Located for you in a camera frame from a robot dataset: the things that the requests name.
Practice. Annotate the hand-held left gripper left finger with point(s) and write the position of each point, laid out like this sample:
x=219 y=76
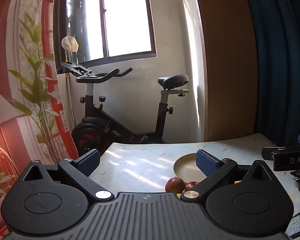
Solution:
x=88 y=162

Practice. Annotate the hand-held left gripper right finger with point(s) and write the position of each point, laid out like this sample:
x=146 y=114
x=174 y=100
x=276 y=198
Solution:
x=207 y=163

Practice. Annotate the beige round plate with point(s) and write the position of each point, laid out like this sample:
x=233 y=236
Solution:
x=185 y=165

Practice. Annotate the dark red apple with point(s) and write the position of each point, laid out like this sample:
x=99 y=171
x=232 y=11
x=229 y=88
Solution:
x=190 y=186

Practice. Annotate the brownish red apple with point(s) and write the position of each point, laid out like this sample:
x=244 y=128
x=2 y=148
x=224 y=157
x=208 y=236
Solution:
x=174 y=185

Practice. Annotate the yellow lemon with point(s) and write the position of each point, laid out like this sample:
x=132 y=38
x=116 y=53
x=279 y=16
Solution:
x=178 y=195

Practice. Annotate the black exercise bike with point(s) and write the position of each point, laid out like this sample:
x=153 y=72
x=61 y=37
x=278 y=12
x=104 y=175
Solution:
x=110 y=130

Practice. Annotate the dark blue curtain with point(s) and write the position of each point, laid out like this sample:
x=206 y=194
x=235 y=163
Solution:
x=282 y=55

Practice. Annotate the wooden board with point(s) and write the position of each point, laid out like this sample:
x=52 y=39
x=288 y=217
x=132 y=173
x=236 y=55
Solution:
x=227 y=67

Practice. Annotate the printed backdrop cloth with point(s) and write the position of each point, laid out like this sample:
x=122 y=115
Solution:
x=20 y=80

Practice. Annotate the white crumpled bag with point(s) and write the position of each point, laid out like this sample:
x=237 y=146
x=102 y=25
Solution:
x=70 y=43

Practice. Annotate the dark framed window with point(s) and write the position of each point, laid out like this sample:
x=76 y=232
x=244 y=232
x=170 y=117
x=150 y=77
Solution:
x=125 y=17

